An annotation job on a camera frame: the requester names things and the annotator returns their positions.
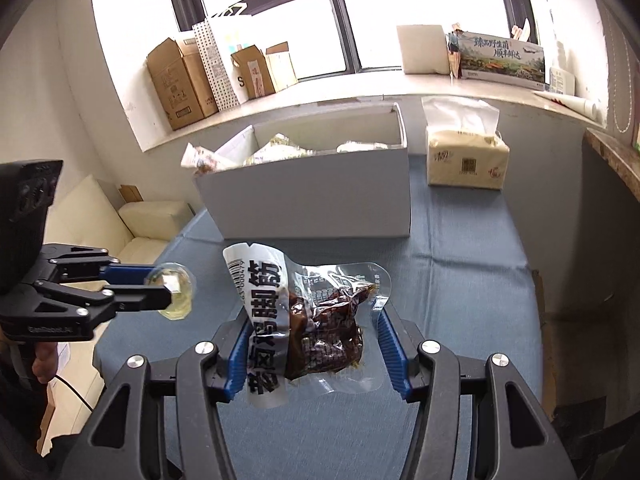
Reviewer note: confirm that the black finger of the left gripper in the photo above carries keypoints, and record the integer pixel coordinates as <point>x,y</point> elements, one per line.
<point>141,297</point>

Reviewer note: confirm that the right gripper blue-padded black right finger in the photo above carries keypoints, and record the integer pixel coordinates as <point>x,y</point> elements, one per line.
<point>511,436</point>

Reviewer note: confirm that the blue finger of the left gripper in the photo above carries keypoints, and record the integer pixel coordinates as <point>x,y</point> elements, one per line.
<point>126,274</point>

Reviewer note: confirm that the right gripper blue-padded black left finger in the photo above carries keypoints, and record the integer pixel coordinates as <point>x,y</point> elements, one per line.
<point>124,438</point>

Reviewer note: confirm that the green jelly cup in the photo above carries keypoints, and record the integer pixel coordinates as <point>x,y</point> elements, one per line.
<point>180,282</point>

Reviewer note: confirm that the braised chicken feet packet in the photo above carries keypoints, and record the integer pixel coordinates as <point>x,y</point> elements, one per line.
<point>312,328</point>

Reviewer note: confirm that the round bread packet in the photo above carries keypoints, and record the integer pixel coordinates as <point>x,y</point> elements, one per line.
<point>200,160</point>

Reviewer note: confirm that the beige triangular snack bag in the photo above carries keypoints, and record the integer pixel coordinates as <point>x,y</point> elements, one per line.
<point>278,148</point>

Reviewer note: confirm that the person's left hand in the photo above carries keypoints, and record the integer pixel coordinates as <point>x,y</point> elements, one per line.
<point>45,365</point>

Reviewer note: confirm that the cream white sofa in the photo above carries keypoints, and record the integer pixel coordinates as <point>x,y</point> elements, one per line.
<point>133,233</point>

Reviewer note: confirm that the blue denim table cloth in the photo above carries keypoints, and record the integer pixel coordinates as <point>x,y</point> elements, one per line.
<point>461,275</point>

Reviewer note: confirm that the tall brown cardboard box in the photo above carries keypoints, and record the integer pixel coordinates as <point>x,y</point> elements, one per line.
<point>180,81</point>

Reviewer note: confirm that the white dotted paper bag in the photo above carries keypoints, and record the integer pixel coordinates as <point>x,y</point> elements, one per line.
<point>217,38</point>

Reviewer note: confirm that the small open cardboard box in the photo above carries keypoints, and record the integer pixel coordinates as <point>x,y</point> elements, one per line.
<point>264,73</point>

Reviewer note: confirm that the white open storage box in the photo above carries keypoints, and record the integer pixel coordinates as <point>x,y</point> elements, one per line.
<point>356,184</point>

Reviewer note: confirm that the yellow tissue pack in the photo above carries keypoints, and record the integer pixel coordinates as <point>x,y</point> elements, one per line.
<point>463,145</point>

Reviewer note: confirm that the white tube on sill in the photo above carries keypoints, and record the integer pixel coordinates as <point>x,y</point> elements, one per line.
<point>581,106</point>

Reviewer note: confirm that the printed landscape carton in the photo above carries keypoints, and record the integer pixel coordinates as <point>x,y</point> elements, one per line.
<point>496,59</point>

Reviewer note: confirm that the white box on sill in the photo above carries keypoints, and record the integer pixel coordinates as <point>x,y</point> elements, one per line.
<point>423,49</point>

